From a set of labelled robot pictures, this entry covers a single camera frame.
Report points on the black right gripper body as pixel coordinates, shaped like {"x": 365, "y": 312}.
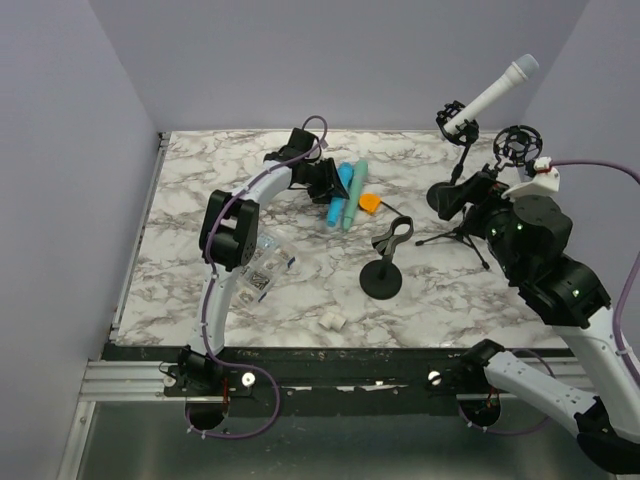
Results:
{"x": 491, "y": 208}

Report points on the white microphone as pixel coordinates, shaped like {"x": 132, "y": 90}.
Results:
{"x": 517, "y": 73}

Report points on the black round-base microphone stand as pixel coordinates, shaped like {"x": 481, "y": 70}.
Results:
{"x": 381, "y": 279}

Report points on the mint green microphone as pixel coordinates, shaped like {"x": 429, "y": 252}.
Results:
{"x": 360, "y": 174}

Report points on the orange tape measure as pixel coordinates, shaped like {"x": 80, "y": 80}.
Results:
{"x": 369, "y": 203}

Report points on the small white plastic fitting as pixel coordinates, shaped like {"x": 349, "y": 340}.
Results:
{"x": 332, "y": 321}

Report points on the black shock-mount tripod stand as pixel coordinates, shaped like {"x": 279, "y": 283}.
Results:
{"x": 514, "y": 146}

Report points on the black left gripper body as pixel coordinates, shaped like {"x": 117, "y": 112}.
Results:
{"x": 314, "y": 177}

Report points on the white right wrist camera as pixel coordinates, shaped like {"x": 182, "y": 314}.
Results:
{"x": 544, "y": 182}

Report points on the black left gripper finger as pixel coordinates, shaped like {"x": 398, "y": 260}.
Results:
{"x": 321, "y": 195}
{"x": 330, "y": 175}

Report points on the clear plastic screw box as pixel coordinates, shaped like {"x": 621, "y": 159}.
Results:
{"x": 273, "y": 257}

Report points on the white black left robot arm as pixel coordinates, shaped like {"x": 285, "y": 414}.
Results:
{"x": 229, "y": 238}

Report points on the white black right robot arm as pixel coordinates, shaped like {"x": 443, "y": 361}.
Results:
{"x": 526, "y": 232}

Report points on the blue microphone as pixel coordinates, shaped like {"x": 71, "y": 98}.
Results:
{"x": 345, "y": 173}

